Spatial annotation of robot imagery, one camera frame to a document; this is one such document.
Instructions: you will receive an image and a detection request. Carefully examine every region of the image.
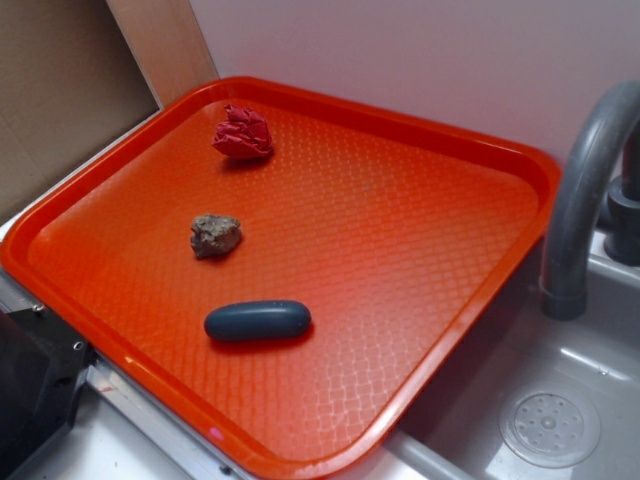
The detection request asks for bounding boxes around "dark green plastic pickle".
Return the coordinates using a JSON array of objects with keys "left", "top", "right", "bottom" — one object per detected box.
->
[{"left": 204, "top": 300, "right": 312, "bottom": 342}]

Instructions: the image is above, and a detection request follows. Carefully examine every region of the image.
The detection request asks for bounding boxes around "grey curved toy faucet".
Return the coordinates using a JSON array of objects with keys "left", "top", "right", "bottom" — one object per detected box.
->
[{"left": 539, "top": 80, "right": 639, "bottom": 320}]

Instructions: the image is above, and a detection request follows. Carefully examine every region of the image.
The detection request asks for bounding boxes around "crumpled red paper ball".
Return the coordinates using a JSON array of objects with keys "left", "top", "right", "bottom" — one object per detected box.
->
[{"left": 211, "top": 104, "right": 274, "bottom": 159}]

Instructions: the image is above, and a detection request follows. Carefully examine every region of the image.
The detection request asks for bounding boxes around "light wooden board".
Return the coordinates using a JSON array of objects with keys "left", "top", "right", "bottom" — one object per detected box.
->
[{"left": 107, "top": 0, "right": 219, "bottom": 108}]

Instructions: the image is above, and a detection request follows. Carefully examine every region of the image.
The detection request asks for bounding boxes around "round sink drain strainer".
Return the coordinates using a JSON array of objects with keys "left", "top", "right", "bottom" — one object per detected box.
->
[{"left": 499, "top": 389, "right": 601, "bottom": 469}]

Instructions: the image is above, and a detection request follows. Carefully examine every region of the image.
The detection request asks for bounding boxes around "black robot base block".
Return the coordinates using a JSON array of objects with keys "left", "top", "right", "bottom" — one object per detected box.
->
[{"left": 1, "top": 309, "right": 92, "bottom": 479}]

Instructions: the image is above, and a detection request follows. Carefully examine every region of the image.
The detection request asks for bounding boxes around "orange plastic tray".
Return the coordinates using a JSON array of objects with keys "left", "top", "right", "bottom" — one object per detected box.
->
[{"left": 1, "top": 78, "right": 560, "bottom": 479}]

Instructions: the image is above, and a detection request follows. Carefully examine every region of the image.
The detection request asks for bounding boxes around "grey toy sink basin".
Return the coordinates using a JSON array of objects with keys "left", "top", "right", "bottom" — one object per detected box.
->
[{"left": 394, "top": 239, "right": 640, "bottom": 480}]

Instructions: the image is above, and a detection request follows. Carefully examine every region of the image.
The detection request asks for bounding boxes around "brown grey rock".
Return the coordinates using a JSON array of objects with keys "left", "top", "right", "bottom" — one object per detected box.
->
[{"left": 190, "top": 214, "right": 243, "bottom": 259}]

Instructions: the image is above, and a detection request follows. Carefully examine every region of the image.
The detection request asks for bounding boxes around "brown cardboard panel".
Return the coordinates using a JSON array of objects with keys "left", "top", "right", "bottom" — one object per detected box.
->
[{"left": 1, "top": 1, "right": 158, "bottom": 221}]

